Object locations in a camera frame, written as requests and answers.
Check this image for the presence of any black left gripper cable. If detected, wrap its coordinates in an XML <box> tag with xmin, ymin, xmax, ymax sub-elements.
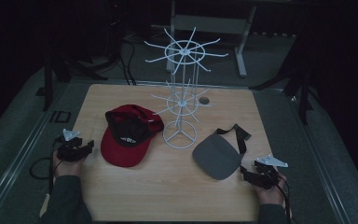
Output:
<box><xmin>29</xmin><ymin>136</ymin><xmax>63</xmax><ymax>195</ymax></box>

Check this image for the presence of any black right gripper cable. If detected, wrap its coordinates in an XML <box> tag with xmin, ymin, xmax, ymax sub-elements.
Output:
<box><xmin>273</xmin><ymin>174</ymin><xmax>294</xmax><ymax>220</ymax></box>

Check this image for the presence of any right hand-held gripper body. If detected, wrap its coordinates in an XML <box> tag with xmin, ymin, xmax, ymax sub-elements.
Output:
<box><xmin>252</xmin><ymin>154</ymin><xmax>289</xmax><ymax>190</ymax></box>

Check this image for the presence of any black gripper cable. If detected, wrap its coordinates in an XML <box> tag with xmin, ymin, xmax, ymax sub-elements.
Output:
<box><xmin>273</xmin><ymin>174</ymin><xmax>294</xmax><ymax>220</ymax></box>
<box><xmin>29</xmin><ymin>136</ymin><xmax>63</xmax><ymax>195</ymax></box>

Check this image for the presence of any black tripod stand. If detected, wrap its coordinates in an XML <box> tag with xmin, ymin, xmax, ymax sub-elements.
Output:
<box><xmin>41</xmin><ymin>49</ymin><xmax>110</xmax><ymax>112</ymax></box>
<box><xmin>249</xmin><ymin>59</ymin><xmax>316</xmax><ymax>126</ymax></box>

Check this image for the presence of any person's right hand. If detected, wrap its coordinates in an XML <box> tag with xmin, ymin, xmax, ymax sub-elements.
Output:
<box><xmin>255</xmin><ymin>173</ymin><xmax>289</xmax><ymax>207</ymax></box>

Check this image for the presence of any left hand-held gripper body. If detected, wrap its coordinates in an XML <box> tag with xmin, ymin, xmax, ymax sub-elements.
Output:
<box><xmin>56</xmin><ymin>128</ymin><xmax>83</xmax><ymax>162</ymax></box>

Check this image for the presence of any white wire display rack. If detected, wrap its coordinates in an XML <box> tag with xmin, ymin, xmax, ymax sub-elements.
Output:
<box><xmin>144</xmin><ymin>26</ymin><xmax>229</xmax><ymax>150</ymax></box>

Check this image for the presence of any person's left hand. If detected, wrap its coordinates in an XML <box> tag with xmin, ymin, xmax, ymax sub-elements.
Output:
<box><xmin>52</xmin><ymin>150</ymin><xmax>84</xmax><ymax>179</ymax></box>

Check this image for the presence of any red and black cap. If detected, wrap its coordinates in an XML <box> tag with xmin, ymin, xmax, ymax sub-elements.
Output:
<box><xmin>100</xmin><ymin>104</ymin><xmax>165</xmax><ymax>168</ymax></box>

